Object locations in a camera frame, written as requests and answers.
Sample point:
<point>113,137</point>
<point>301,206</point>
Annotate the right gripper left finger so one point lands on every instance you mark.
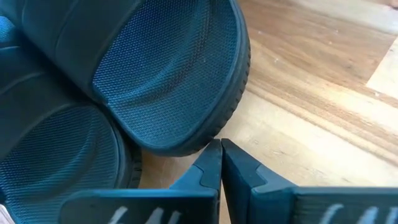
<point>155,207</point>

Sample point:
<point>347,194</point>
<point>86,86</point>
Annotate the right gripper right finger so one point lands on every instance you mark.
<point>311,207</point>

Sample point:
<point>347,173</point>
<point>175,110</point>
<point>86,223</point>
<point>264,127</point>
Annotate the black rubber slide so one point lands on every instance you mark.
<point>171,77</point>
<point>56,155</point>

